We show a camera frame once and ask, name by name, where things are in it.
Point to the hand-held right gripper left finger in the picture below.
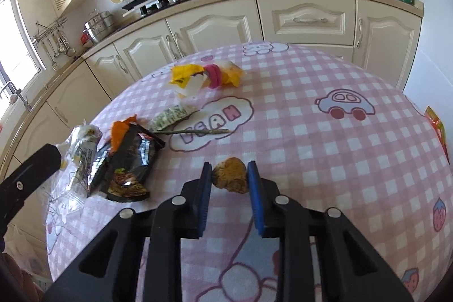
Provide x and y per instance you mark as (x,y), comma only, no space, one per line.
(205,196)

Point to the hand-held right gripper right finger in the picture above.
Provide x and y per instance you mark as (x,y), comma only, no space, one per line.
(256,203)

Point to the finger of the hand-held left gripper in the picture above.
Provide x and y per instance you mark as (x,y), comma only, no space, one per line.
(28,178)

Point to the brown food scrap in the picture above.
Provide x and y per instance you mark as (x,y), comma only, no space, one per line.
(230,174)

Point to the clear plastic wrapper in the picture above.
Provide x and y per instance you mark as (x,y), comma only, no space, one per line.
(83,153)

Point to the black snack bag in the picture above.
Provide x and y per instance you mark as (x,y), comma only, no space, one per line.
(134,153)

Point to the green white wrapper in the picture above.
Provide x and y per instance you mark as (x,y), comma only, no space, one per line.
(170,116)

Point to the orange peel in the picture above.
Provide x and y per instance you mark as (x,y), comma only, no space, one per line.
(118,130)

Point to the yellow white wrapper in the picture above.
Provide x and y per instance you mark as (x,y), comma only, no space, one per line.
(185,77)

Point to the clear yellow snack packet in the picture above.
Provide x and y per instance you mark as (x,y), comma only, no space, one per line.
(231,73)

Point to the round table pink checked tablecloth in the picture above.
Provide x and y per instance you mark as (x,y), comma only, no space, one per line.
(318,153)

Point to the metal kitchen faucet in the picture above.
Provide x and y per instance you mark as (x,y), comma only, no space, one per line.
(12,93)

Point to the metal slotted turner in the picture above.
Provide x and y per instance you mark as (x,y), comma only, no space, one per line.
(55,63)

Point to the kitchen window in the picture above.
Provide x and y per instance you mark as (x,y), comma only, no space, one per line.
(17,50)

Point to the metal ladle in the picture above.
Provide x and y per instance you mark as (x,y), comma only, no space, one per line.
(70,50)

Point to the red container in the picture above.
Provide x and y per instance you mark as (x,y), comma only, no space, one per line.
(85,39)

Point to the metal utensil rack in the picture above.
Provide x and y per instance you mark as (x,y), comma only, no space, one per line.
(49,29)

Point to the cream base cabinets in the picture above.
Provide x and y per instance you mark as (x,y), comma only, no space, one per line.
(212,29)

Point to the stainless steel steamer pot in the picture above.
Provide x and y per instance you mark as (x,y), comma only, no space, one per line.
(101,27)

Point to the cream cabinet drawer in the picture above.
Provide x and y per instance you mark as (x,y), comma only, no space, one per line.
(306,19)

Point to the orange plastic bag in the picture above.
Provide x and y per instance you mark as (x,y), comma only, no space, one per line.
(437,125)

